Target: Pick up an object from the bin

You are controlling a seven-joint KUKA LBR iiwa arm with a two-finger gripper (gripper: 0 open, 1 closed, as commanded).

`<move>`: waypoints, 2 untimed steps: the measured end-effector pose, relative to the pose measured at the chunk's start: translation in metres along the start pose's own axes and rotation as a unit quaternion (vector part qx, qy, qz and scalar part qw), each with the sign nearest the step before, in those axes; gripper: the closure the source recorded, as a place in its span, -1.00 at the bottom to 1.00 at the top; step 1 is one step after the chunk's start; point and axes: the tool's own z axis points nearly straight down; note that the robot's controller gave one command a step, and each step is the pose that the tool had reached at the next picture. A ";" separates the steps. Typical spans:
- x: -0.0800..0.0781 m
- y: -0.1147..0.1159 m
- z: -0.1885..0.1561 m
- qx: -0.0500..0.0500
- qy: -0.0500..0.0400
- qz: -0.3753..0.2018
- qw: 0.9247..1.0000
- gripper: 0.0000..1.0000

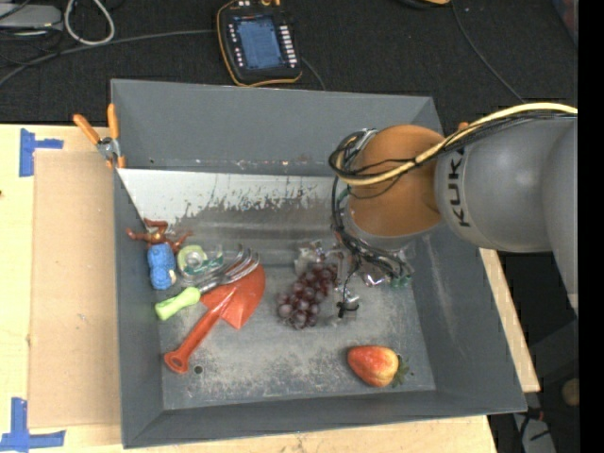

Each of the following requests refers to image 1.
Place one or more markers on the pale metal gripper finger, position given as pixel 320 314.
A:
pixel 350 301
pixel 312 253

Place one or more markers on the purple toy grape bunch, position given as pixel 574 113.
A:
pixel 304 300

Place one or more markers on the red toy strawberry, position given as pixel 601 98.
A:
pixel 375 365

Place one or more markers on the orange-red plastic trowel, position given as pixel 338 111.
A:
pixel 238 300

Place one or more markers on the grey metal bin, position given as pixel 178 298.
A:
pixel 264 130

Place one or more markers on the blue knobbly toy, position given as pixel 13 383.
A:
pixel 161 264

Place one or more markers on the brown toy animal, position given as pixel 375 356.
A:
pixel 156 235

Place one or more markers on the brown cardboard board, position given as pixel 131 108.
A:
pixel 71 290

